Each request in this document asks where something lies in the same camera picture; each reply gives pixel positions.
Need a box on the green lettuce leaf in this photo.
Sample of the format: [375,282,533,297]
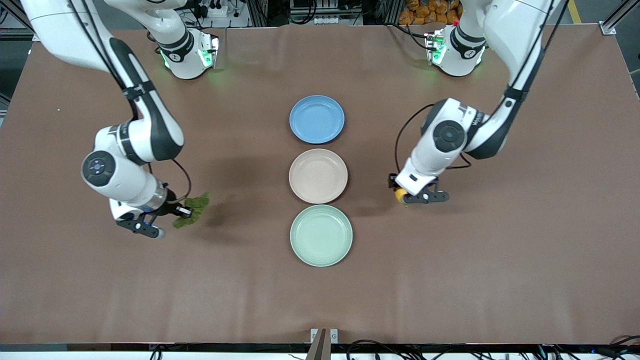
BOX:
[172,192,211,229]

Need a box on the beige plate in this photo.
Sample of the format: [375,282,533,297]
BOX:
[288,148,349,205]

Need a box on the pale green plate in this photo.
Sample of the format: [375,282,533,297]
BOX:
[289,204,354,268]

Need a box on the blue plate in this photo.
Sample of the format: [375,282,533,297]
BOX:
[289,95,346,145]

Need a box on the bag of oranges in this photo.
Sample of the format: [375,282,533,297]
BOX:
[399,0,462,25]

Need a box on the white power strip with plugs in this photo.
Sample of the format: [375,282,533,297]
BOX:
[192,0,229,19]

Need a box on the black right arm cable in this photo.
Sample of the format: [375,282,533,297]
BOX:
[170,159,192,203]

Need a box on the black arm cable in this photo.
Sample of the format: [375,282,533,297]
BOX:
[394,103,436,177]
[170,159,192,203]

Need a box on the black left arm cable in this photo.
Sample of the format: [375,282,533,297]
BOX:
[394,103,436,177]

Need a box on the looped black cable under table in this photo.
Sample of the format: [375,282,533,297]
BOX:
[347,340,402,360]

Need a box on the metal bracket on table edge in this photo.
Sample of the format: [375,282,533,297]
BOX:
[310,328,339,360]

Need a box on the black cable at table edge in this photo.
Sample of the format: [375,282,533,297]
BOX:
[540,344,640,359]

